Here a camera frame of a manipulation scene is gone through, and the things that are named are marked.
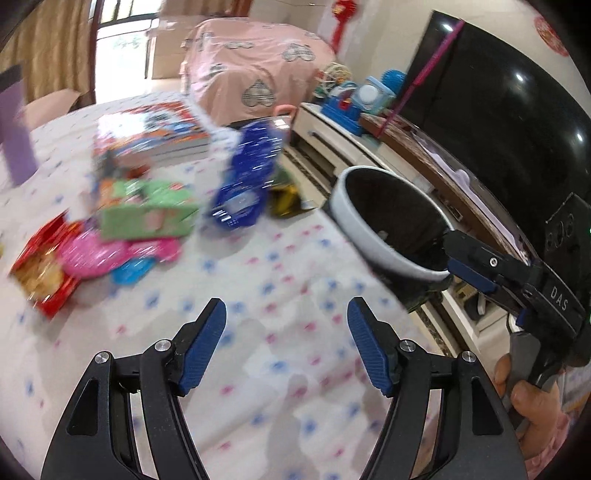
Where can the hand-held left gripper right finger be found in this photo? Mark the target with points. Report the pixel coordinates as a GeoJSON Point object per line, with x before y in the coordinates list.
{"type": "Point", "coordinates": [369, 341]}

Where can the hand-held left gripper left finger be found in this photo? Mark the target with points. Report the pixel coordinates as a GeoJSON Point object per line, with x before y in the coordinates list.
{"type": "Point", "coordinates": [203, 341]}

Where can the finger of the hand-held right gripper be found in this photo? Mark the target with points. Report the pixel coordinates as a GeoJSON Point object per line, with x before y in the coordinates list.
{"type": "Point", "coordinates": [471, 272]}

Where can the cyan plastic wrapper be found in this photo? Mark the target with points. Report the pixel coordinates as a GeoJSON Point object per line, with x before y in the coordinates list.
{"type": "Point", "coordinates": [134, 271]}

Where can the white bin with black bag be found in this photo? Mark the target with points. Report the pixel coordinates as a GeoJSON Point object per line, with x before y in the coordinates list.
{"type": "Point", "coordinates": [364, 230]}

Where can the pink foil packet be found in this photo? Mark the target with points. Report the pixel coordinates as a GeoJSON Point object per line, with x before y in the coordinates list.
{"type": "Point", "coordinates": [97, 254]}

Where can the green paper box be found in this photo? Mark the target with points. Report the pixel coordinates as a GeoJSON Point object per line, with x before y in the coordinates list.
{"type": "Point", "coordinates": [147, 212]}

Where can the blue snack bag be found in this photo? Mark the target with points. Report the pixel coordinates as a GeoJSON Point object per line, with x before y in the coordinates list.
{"type": "Point", "coordinates": [247, 175]}

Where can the red snack packet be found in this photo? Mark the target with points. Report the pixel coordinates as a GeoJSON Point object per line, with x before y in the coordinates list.
{"type": "Point", "coordinates": [44, 267]}

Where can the person's right forearm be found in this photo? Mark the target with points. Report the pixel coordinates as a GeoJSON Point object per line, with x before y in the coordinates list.
{"type": "Point", "coordinates": [551, 450]}

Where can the person's right hand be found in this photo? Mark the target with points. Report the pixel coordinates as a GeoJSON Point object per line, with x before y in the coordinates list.
{"type": "Point", "coordinates": [538, 410]}

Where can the white dotted tablecloth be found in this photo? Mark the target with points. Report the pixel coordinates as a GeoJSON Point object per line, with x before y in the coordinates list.
{"type": "Point", "coordinates": [277, 286]}

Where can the white cloth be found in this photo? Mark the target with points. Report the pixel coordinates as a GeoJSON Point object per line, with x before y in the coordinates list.
{"type": "Point", "coordinates": [443, 157]}

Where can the black flat television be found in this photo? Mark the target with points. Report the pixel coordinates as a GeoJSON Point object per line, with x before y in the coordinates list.
{"type": "Point", "coordinates": [508, 115]}

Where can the green yellow snack packet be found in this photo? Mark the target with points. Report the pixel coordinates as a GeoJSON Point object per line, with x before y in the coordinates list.
{"type": "Point", "coordinates": [288, 198]}

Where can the light blue toy box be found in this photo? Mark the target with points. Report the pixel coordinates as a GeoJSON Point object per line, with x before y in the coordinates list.
{"type": "Point", "coordinates": [374, 94]}

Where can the white television cabinet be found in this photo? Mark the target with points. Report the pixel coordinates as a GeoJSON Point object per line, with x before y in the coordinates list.
{"type": "Point", "coordinates": [323, 134]}

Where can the blue toy machine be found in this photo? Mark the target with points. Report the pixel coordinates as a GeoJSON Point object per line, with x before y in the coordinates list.
{"type": "Point", "coordinates": [341, 110]}

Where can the pink thin stick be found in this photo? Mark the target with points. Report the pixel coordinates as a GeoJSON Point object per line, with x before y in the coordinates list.
{"type": "Point", "coordinates": [429, 69]}

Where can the blue spiky ball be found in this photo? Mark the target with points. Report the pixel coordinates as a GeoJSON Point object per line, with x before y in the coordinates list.
{"type": "Point", "coordinates": [395, 79]}

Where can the stack of colourful books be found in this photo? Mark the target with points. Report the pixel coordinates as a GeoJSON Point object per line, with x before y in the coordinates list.
{"type": "Point", "coordinates": [157, 129]}

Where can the pink kettlebell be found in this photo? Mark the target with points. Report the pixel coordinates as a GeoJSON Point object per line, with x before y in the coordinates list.
{"type": "Point", "coordinates": [284, 113]}

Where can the purple thermos bottle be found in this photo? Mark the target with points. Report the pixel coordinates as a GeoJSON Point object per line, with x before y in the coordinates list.
{"type": "Point", "coordinates": [16, 134]}

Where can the pink sofa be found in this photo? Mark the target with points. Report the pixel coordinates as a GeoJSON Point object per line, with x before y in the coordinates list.
{"type": "Point", "coordinates": [51, 101]}

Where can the pink heart print cover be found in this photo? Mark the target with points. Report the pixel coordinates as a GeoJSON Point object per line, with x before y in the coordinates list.
{"type": "Point", "coordinates": [258, 60]}

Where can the beige cabinet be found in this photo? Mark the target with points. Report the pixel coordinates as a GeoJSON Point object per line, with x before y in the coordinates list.
{"type": "Point", "coordinates": [168, 50]}

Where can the beige patterned curtain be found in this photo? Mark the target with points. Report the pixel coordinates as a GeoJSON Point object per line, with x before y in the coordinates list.
{"type": "Point", "coordinates": [46, 41]}

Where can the round red wall sticker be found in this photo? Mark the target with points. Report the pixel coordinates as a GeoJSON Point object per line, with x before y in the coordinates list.
{"type": "Point", "coordinates": [551, 36]}

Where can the red knot wall hanging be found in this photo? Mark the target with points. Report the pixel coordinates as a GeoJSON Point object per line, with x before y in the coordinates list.
{"type": "Point", "coordinates": [342, 18]}

